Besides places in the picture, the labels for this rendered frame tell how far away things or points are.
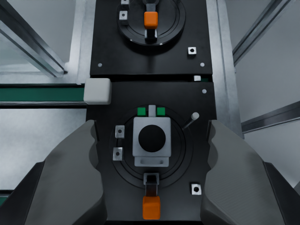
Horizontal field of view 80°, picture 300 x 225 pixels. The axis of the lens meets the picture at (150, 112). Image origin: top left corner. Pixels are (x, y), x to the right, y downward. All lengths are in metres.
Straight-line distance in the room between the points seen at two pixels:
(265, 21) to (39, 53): 0.37
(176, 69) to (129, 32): 0.12
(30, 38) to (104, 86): 0.13
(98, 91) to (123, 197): 0.18
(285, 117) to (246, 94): 0.21
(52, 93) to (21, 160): 0.15
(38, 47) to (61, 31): 0.26
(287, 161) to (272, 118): 0.20
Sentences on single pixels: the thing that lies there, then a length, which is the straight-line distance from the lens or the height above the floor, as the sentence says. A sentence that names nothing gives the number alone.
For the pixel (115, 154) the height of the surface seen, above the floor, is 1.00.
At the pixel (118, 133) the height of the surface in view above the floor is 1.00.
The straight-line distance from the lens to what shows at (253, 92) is 0.53.
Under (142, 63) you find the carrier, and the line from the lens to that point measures 0.37.
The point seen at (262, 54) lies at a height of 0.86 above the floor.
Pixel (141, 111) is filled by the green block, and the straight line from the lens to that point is 0.26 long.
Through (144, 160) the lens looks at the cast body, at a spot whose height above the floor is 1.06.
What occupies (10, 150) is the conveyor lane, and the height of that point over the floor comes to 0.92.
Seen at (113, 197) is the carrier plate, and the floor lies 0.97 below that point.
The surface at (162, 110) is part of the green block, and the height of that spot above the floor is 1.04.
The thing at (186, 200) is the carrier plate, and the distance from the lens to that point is 0.33.
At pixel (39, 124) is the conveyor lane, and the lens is 0.45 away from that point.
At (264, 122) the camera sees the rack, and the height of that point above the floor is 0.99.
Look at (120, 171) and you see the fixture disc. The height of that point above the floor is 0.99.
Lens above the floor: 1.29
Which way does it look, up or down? 76 degrees down
